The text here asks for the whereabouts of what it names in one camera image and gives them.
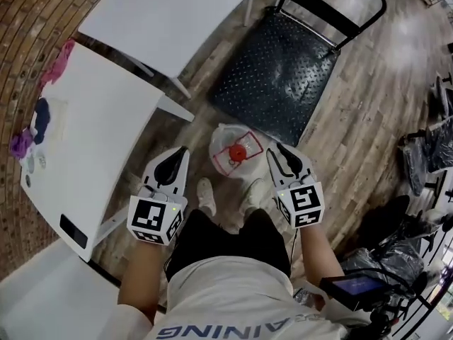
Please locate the black phone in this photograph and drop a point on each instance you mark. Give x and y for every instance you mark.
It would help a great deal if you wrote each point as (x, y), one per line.
(73, 231)

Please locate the bare white table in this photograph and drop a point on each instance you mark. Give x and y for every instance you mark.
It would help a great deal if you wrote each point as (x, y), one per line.
(170, 20)

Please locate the person's right forearm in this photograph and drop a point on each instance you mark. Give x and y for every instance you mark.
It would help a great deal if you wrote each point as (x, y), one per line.
(318, 257)

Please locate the dark blue cloth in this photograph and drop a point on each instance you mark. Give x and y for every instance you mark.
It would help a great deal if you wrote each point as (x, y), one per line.
(42, 119)

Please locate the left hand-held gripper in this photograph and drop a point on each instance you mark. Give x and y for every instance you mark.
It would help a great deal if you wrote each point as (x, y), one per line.
(148, 216)

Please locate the person's white shoe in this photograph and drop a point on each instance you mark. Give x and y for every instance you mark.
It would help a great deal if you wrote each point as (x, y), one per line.
(255, 195)
(206, 195)

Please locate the pink cloth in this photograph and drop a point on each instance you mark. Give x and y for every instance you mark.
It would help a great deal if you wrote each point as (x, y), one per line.
(56, 64)

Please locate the person's white right shoe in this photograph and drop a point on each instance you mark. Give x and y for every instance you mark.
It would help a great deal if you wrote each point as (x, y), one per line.
(255, 195)

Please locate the purple cloth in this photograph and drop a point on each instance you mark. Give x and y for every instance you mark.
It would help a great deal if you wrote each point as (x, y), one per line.
(21, 144)

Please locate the white table with phone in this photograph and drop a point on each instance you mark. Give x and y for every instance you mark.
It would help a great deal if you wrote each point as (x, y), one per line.
(102, 136)

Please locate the person's left forearm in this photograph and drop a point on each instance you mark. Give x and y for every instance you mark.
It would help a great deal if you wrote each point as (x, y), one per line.
(141, 275)

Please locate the black platform cart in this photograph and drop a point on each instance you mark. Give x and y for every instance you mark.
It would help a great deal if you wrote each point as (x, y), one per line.
(272, 83)

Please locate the white table edge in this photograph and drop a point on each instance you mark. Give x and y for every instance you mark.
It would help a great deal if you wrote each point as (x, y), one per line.
(53, 296)

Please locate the person's black shorts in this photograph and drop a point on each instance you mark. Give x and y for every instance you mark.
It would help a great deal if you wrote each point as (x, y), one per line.
(226, 243)

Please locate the person's white shirt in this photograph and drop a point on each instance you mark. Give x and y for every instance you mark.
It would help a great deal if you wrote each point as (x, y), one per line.
(233, 303)

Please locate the plastic-wrapped black chair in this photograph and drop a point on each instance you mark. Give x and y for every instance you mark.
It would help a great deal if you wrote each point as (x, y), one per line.
(400, 260)
(431, 151)

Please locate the clear water jug red cap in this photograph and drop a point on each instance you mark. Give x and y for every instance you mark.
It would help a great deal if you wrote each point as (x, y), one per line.
(226, 147)

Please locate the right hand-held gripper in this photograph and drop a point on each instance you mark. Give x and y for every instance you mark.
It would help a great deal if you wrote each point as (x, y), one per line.
(306, 204)

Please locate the grey round lid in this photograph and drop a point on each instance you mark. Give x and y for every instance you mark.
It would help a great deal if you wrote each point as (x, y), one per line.
(31, 163)

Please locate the black monitor with screen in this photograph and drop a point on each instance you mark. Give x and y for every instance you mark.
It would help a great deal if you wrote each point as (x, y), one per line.
(354, 290)

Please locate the person's white left shoe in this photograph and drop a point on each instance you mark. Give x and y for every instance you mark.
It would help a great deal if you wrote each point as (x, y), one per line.
(206, 195)

